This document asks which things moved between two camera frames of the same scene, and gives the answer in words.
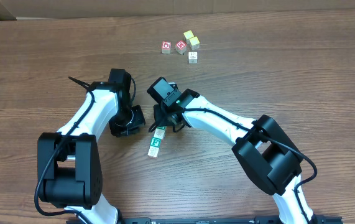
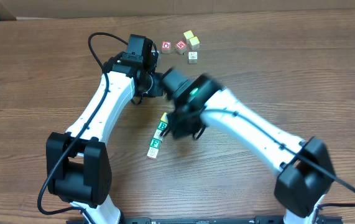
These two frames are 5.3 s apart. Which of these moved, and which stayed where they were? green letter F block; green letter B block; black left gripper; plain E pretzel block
Moved: black left gripper
Stayed: green letter F block; plain E pretzel block; green letter B block
